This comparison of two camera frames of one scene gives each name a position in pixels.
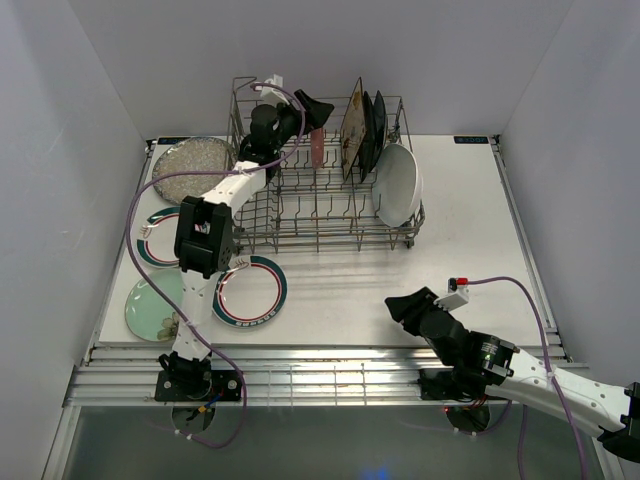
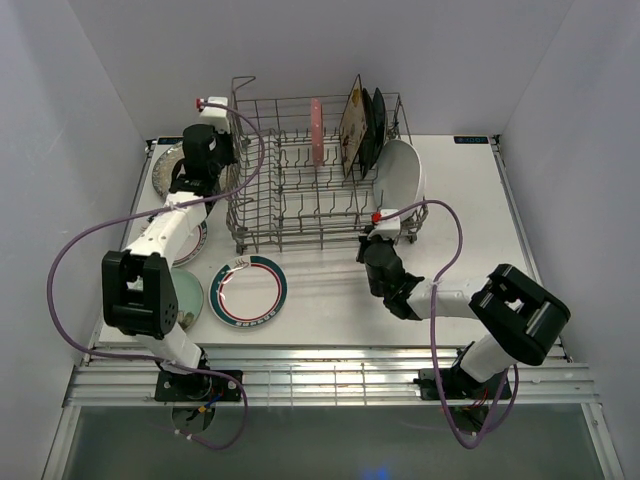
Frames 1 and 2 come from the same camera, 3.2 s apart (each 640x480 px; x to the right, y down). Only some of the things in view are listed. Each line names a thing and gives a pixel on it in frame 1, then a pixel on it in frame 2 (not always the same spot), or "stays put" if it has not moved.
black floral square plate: [369, 143] stays put
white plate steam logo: [250, 291] stays put
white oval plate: [397, 185] stays put
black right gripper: [409, 307] → [365, 242]
